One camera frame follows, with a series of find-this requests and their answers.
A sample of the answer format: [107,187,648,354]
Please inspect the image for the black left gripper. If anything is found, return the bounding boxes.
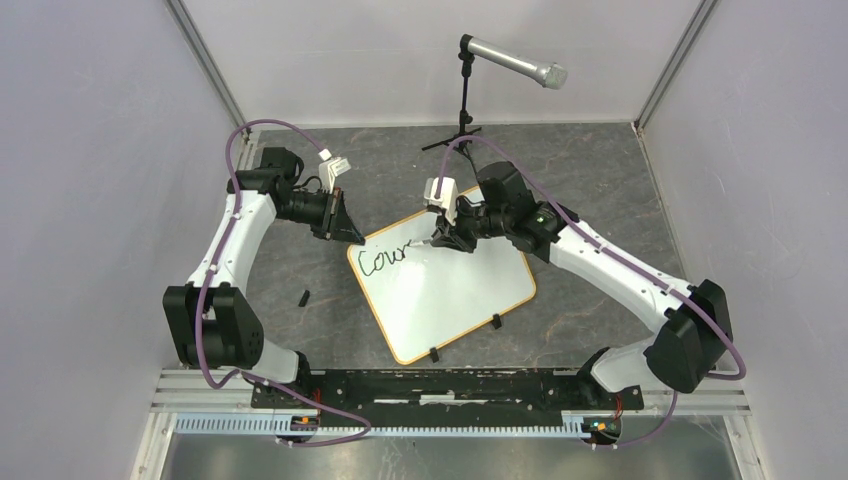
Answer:
[276,186,365,246]

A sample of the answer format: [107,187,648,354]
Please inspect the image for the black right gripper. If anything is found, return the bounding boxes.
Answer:
[432,195,511,253]

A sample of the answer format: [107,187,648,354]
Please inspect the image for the yellow framed whiteboard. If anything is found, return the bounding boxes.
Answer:
[347,210,537,365]

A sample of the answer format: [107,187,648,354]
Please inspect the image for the black marker cap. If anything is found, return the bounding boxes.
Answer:
[298,290,311,308]

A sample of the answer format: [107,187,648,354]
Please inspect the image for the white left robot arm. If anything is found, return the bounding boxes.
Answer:
[163,147,365,408]

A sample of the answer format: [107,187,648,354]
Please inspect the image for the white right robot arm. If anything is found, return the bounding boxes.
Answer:
[423,161,732,408]

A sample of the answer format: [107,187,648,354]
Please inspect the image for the black microphone tripod stand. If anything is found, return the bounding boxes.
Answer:
[421,49,481,174]

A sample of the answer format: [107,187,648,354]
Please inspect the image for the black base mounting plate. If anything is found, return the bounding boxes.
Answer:
[292,368,644,428]

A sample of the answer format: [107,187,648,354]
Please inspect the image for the silver microphone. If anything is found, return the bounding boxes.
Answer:
[459,34,568,90]

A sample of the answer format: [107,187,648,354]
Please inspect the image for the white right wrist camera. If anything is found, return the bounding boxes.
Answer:
[424,177,459,225]

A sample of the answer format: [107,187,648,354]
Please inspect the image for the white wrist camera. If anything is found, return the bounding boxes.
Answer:
[318,148,351,192]
[424,177,459,225]

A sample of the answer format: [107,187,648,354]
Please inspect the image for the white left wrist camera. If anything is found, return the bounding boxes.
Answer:
[318,148,351,192]

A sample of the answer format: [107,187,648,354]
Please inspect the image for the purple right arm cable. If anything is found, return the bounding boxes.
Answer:
[435,135,749,452]

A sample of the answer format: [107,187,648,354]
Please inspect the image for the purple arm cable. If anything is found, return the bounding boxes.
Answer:
[195,119,374,449]
[435,135,749,452]

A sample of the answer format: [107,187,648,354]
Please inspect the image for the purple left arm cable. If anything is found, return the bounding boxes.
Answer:
[195,119,374,449]

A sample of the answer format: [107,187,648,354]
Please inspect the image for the white slotted cable duct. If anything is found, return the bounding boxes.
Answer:
[173,413,590,440]

